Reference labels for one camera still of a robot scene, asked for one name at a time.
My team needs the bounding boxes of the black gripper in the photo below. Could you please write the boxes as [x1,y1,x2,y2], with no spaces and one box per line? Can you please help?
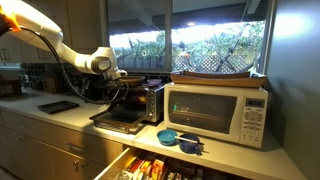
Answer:
[89,77,129,101]

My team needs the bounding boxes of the black baking tray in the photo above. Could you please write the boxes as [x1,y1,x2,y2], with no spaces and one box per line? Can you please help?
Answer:
[37,100,80,115]

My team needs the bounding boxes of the white microwave oven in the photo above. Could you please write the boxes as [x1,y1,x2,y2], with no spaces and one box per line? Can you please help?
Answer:
[163,81,270,149]

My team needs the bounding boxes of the large wooden serving tray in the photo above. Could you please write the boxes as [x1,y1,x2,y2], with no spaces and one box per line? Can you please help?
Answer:
[169,73,269,89]

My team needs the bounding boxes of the brown wooden bowl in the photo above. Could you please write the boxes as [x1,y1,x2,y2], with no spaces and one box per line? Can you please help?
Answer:
[120,75,147,88]

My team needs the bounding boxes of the glass toaster oven door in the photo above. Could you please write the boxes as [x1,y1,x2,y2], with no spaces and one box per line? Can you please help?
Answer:
[89,109,150,135]

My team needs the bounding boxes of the small purple bowl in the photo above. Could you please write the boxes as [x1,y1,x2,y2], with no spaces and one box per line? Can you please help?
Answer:
[146,78,163,87]

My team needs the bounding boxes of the brown box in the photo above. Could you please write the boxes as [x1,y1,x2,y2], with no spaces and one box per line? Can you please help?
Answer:
[42,77,63,95]

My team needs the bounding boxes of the grey toaster oven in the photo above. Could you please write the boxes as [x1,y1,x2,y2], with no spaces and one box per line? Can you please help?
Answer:
[109,83,166,124]

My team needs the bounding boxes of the teal bowl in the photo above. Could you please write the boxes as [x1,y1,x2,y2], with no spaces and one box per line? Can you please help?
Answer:
[156,129,179,147]

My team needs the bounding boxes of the open kitchen drawer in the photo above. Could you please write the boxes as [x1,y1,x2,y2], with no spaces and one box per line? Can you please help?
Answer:
[93,146,255,180]

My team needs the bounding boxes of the dark countertop appliance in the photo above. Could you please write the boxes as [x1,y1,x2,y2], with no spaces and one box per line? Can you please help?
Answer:
[0,70,24,98]

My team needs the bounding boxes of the orange snack packets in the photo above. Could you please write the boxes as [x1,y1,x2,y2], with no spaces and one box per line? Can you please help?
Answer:
[128,156,167,180]

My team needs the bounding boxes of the white stick utensil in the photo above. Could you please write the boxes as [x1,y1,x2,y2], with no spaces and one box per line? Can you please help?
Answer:
[174,135,205,146]

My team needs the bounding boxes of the dark blue bowl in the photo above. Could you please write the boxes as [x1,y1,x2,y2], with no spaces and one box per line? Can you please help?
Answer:
[177,133,203,155]

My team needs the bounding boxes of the flat wooden board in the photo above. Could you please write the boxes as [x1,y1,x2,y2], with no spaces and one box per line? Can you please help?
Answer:
[181,69,252,80]

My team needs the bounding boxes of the wooden lattice fence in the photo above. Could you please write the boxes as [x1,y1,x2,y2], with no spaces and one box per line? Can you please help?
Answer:
[172,54,258,74]

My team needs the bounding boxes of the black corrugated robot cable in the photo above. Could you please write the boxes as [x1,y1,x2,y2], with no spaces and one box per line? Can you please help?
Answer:
[19,26,131,105]

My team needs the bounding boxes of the metal drawer handle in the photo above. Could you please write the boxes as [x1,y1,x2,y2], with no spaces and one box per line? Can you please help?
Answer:
[17,135,32,143]
[14,122,30,130]
[65,141,89,151]
[72,158,89,168]

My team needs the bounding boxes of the window frame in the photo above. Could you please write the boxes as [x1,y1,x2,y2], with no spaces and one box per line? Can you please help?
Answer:
[99,0,278,76]

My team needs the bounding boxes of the orange cable strap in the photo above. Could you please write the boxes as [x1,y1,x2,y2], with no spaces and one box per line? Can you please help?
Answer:
[0,4,22,33]

